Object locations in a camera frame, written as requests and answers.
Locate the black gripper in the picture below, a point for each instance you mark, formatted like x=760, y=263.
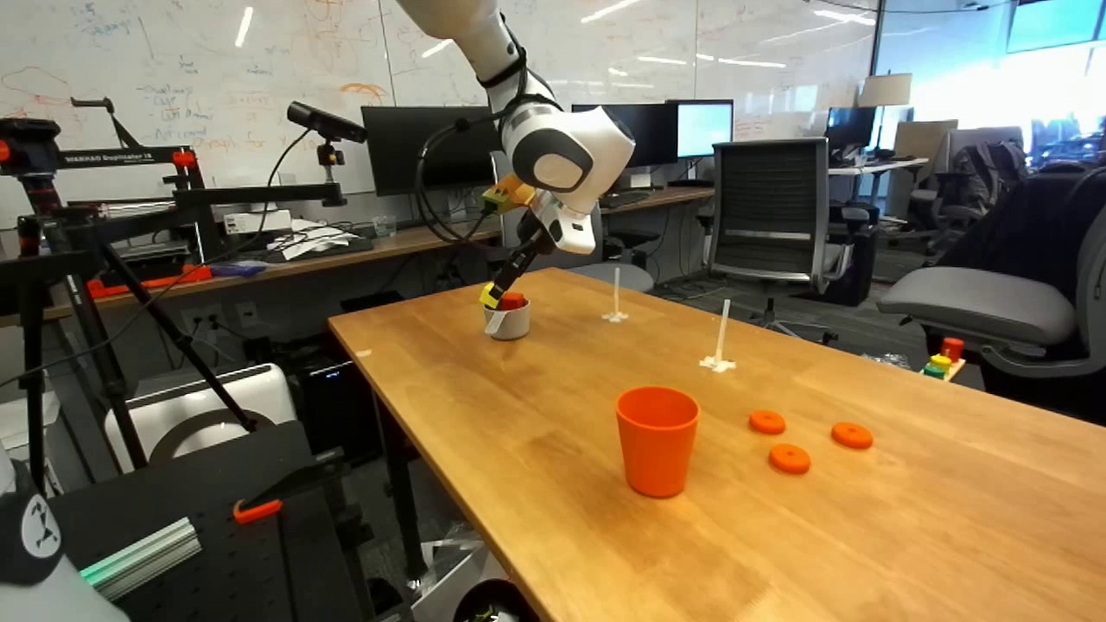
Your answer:
x=537, y=238

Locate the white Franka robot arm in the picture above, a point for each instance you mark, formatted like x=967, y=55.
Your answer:
x=553, y=156

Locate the thin white peg stand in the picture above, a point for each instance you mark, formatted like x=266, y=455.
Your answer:
x=716, y=364
x=617, y=316

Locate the long wooden desk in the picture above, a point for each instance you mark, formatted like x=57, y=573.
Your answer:
x=380, y=247

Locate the large black monitor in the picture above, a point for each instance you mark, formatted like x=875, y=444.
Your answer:
x=397, y=151

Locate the black dark-screen monitor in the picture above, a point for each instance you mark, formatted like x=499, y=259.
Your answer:
x=651, y=131

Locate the white papers pile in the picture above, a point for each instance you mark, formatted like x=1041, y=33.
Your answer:
x=313, y=244

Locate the orange plastic cup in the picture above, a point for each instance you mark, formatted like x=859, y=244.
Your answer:
x=659, y=450

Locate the monitor with lit screen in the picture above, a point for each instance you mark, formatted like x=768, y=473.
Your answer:
x=704, y=129

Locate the black mesh office chair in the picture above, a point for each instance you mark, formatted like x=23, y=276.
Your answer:
x=768, y=207

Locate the orange flat disc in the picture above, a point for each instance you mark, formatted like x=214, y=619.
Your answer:
x=768, y=422
x=851, y=437
x=788, y=462

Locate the white hard case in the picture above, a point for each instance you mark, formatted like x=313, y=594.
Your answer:
x=229, y=397

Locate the orange clamp tool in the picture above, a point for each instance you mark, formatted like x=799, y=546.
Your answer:
x=151, y=281

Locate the small distant monitor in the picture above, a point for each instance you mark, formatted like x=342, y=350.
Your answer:
x=846, y=127

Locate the white distant desk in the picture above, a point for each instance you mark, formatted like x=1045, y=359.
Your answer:
x=875, y=167

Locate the black bag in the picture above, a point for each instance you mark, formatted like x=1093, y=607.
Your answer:
x=229, y=566

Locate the beige lamp shade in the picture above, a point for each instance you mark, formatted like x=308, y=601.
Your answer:
x=887, y=91

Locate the black tripod rig orange knobs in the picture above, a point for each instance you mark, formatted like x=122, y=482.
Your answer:
x=103, y=156

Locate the colourful stacking toy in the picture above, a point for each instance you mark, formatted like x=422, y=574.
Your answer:
x=942, y=369

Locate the grey green tube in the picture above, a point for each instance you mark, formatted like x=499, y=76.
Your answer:
x=143, y=559

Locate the grey padded office chair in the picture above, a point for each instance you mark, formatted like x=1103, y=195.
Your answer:
x=978, y=304

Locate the black draped jacket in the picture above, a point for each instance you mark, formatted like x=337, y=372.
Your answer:
x=1039, y=220

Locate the black camera on stand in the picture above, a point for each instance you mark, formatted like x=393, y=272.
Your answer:
x=321, y=120

